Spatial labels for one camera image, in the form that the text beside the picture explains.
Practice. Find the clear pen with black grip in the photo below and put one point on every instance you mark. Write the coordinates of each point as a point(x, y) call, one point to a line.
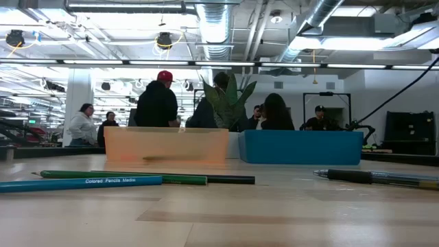
point(350, 176)

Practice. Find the green colored pencil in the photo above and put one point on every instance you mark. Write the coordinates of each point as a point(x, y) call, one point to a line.
point(68, 174)

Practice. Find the green snake plant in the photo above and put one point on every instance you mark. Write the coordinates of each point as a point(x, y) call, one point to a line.
point(228, 109)

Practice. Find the person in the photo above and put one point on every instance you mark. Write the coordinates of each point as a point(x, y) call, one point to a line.
point(319, 121)
point(202, 116)
point(254, 120)
point(82, 128)
point(107, 128)
point(276, 116)
point(156, 106)

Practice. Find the white plant pot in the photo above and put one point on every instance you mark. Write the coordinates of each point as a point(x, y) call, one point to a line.
point(233, 145)

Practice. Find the translucent orange plastic tray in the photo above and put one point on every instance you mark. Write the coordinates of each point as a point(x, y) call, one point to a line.
point(164, 144)

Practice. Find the blue plastic tray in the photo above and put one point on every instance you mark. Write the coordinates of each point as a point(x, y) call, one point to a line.
point(302, 147)

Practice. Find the small black ceiling speaker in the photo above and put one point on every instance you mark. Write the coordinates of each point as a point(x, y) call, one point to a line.
point(105, 86)

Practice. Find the black articulated stand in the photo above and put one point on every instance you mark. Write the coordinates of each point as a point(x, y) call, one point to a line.
point(360, 127)

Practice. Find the long ceiling light bar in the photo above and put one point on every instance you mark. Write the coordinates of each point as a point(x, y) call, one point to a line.
point(92, 62)

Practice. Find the white pillar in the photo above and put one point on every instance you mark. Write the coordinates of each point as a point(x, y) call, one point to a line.
point(79, 103)

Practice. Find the neon green object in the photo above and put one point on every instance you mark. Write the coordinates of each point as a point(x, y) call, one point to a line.
point(368, 146)

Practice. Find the blue colored pencil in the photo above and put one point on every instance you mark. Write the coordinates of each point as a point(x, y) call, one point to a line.
point(68, 184)

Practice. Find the black cabinet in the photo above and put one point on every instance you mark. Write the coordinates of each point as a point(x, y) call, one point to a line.
point(408, 137)

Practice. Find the wall air vent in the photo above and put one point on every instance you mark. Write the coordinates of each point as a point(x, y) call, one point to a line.
point(278, 85)
point(330, 85)

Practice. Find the black rectangular stand frame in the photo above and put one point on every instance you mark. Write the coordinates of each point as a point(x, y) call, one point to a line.
point(326, 93)

